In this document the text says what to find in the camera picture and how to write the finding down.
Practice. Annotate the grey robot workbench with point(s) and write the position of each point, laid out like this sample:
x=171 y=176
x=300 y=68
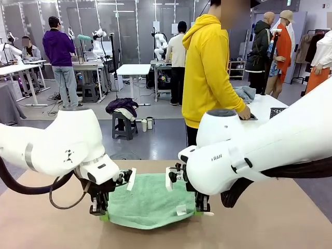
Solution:
x=88 y=67

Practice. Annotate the bald mannequin in dark jacket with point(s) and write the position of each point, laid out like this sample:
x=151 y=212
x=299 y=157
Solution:
x=260 y=46

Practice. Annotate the clothes rack with coats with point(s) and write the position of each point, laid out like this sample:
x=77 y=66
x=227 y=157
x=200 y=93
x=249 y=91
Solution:
x=304 y=49

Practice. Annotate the mannequin in orange shirt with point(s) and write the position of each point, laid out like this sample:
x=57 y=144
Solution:
x=282 y=49

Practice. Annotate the teal cloth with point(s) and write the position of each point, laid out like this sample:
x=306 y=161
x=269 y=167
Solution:
x=85 y=38

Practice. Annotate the black camera tripod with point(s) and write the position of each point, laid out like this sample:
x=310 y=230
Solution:
x=113 y=64

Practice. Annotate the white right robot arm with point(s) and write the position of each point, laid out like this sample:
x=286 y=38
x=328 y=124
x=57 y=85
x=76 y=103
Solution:
x=259 y=145

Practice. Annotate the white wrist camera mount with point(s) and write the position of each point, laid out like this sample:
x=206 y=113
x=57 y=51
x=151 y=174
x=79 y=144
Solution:
x=131 y=179
x=169 y=181

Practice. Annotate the grey plastic stool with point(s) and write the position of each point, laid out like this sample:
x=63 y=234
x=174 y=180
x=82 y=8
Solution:
x=124 y=127

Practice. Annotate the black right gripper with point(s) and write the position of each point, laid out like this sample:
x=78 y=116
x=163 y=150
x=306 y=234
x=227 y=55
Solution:
x=202 y=199

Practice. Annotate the person in yellow hoodie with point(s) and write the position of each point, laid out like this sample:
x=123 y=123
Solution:
x=207 y=64

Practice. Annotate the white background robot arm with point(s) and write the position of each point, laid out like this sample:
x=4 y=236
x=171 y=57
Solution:
x=13 y=49
x=159 y=49
x=98 y=48

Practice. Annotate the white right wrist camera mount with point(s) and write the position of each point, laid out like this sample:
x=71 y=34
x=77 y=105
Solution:
x=169 y=181

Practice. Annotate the black mesh basket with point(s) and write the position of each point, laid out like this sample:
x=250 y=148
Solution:
x=277 y=112

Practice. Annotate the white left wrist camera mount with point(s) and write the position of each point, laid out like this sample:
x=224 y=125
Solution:
x=131 y=179

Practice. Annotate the seated person in grey jacket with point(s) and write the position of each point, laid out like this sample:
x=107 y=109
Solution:
x=32 y=53

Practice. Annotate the green terry towel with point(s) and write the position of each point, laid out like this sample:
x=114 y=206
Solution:
x=150 y=205

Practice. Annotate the dark folding step stool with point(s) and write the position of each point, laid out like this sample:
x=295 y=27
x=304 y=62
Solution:
x=90 y=93

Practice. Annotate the black and white bottle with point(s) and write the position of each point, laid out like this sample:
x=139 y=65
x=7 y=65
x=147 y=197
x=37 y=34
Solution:
x=150 y=124

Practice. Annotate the long white desk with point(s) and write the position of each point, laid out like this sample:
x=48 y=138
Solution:
x=15 y=68

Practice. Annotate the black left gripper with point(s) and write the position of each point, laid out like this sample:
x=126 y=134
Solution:
x=99 y=190

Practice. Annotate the dark grey cloth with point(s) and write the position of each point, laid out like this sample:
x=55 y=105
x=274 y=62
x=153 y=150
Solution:
x=252 y=118

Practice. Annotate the white tumbler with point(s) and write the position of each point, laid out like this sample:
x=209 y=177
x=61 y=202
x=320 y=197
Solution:
x=144 y=126

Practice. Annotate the blue-grey towel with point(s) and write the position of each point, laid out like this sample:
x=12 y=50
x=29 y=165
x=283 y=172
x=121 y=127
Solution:
x=245 y=94

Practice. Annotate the person in purple hoodie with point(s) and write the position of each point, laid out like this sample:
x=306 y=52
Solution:
x=58 y=49

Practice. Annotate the mannequin in white top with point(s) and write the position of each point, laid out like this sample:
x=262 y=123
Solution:
x=320 y=57

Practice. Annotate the grey fabric cover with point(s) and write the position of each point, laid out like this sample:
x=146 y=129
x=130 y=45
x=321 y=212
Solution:
x=10 y=103

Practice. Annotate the person's right hand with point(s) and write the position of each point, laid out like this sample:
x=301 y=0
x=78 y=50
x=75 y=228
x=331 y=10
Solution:
x=245 y=114

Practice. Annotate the white side table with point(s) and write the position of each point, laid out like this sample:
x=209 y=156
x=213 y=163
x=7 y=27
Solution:
x=267 y=103

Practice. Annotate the white shoe rack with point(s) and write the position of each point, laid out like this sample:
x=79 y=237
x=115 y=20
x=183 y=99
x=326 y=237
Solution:
x=237 y=70

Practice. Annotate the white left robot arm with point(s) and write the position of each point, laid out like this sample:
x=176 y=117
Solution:
x=52 y=140

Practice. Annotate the small white desk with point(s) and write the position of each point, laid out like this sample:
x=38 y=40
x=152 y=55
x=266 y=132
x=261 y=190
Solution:
x=133 y=69

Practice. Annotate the person in white sweater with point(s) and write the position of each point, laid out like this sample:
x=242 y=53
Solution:
x=176 y=52

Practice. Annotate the person's right forearm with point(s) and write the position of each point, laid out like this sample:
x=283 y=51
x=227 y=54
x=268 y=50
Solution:
x=234 y=99

